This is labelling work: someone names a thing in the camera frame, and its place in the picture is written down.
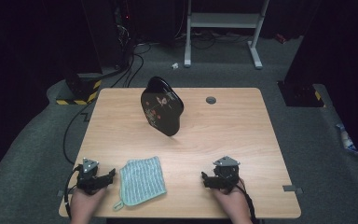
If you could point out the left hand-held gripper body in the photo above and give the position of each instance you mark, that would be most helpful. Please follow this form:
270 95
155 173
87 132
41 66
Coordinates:
88 182

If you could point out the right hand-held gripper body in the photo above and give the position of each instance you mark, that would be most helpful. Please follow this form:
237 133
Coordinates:
227 174

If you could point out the grey tape strip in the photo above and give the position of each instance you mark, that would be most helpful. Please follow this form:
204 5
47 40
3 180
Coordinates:
292 188
61 193

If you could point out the black yellow striped base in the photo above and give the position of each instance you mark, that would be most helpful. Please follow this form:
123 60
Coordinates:
301 95
80 91

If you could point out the person's left hand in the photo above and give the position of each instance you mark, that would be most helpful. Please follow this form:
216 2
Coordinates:
85 207

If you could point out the white paper scrap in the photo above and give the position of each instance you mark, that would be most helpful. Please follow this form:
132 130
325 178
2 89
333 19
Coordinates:
175 66

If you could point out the person's right hand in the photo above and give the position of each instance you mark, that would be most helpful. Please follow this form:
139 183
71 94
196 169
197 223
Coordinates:
237 203

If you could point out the white metal stand frame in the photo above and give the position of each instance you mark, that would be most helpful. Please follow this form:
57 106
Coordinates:
223 20

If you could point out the green striped cleaning cloth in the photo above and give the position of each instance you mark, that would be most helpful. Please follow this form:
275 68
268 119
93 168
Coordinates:
141 182

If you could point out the black equipment tower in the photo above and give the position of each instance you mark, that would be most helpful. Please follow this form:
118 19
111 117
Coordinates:
105 31

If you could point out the black cap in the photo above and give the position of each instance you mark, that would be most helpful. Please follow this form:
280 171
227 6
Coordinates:
161 107

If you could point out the blue white plastic packet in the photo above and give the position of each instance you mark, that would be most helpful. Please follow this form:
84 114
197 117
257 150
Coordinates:
346 140

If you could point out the small red object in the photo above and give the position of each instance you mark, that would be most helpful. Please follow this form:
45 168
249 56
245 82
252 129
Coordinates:
281 38

